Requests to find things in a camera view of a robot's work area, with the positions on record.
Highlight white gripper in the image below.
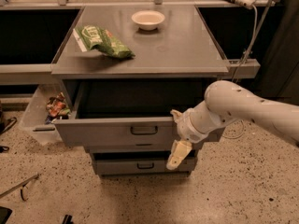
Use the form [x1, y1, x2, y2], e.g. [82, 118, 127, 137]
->
[166, 102, 231, 170]

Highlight grey top drawer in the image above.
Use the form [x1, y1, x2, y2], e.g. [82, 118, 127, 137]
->
[53, 78, 225, 148]

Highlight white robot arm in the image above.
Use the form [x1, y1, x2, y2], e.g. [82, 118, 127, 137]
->
[166, 80, 299, 170]

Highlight grey drawer cabinet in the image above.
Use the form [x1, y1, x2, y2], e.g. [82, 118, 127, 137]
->
[50, 5, 231, 177]

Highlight grey bottom drawer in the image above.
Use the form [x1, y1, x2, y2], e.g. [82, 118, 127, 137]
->
[91, 150, 197, 175]

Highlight white bowl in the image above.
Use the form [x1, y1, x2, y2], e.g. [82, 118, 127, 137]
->
[132, 10, 164, 31]

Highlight snack packets in bin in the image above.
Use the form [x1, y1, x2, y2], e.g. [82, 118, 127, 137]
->
[45, 92, 70, 124]

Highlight green chip bag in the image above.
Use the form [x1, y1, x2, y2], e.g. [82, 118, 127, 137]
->
[73, 25, 135, 60]

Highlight black object bottom edge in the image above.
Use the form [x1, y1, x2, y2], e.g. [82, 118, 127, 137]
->
[62, 215, 73, 224]

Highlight clear plastic bin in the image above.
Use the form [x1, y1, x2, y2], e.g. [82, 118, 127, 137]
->
[19, 84, 62, 145]

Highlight metal rod on floor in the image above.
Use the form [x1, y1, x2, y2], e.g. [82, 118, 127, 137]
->
[0, 173, 40, 202]

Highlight black object bottom left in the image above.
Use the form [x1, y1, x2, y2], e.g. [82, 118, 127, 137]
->
[0, 206, 12, 224]

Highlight white cable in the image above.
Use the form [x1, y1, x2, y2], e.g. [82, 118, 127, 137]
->
[222, 4, 259, 140]

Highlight grey metal rail frame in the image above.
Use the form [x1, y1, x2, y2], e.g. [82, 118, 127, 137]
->
[0, 59, 261, 85]

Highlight black cable on floor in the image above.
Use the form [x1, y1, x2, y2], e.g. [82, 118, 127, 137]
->
[0, 117, 18, 154]

